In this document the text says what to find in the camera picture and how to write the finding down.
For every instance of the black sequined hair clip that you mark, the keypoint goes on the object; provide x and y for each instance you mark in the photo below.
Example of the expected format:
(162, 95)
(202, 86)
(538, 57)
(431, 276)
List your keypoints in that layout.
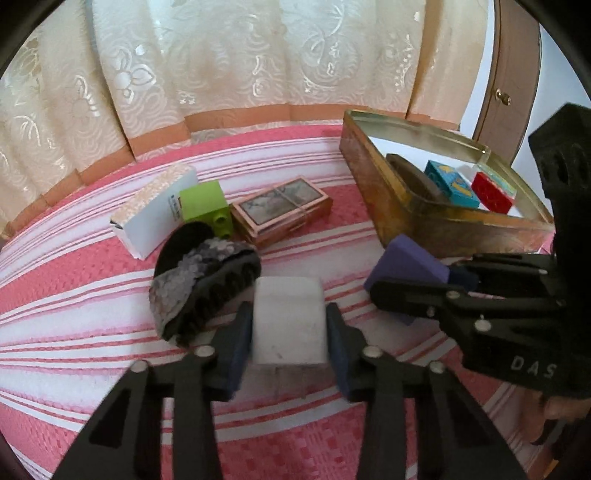
(194, 272)

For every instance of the green toy block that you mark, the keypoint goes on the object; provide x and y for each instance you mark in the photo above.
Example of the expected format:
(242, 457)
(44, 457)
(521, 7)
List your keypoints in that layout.
(203, 203)

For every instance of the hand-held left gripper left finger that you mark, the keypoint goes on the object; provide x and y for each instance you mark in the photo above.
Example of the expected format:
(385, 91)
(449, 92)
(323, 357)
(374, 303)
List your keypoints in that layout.
(235, 350)

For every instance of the cream floral curtain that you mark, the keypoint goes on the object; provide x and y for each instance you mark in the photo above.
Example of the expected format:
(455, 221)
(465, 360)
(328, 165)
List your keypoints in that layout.
(231, 60)

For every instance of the red toy block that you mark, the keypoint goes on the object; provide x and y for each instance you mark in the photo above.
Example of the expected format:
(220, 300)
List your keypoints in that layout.
(491, 191)

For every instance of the white rectangular block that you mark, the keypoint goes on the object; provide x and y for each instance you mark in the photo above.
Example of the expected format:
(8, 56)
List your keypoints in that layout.
(288, 318)

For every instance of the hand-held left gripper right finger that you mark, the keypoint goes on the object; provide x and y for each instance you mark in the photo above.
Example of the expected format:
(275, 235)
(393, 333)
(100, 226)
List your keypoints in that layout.
(339, 355)

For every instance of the person's right hand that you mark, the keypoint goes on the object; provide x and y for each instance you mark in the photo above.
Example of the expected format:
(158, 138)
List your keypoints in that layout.
(563, 409)

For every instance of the dark brown oval case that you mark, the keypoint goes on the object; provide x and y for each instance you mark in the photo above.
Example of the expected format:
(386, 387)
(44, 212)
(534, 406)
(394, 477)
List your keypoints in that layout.
(411, 177)

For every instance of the blue toy block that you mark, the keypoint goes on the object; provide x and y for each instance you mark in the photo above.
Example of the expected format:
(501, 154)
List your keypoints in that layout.
(450, 184)

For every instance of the brown wooden door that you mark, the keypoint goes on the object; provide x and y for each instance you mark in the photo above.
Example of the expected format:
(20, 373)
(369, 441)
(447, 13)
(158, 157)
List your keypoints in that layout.
(512, 55)

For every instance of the gold metal tin box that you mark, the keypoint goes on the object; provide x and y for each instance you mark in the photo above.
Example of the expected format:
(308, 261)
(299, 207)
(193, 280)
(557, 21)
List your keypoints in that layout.
(369, 184)

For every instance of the copper framed card box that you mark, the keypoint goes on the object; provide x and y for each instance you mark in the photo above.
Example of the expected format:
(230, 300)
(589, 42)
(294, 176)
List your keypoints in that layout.
(277, 203)

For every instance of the brass door knob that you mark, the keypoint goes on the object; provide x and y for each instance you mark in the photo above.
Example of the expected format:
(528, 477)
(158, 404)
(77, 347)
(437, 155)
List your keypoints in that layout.
(503, 98)

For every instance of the purple foam block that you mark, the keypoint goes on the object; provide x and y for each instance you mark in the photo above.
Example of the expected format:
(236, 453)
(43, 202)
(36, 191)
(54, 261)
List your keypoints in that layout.
(406, 258)

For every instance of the peach floral patterned box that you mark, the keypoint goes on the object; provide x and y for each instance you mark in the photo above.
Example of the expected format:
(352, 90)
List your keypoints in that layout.
(147, 217)

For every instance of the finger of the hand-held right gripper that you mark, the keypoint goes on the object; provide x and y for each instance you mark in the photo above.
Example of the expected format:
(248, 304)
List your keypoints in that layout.
(415, 295)
(461, 279)

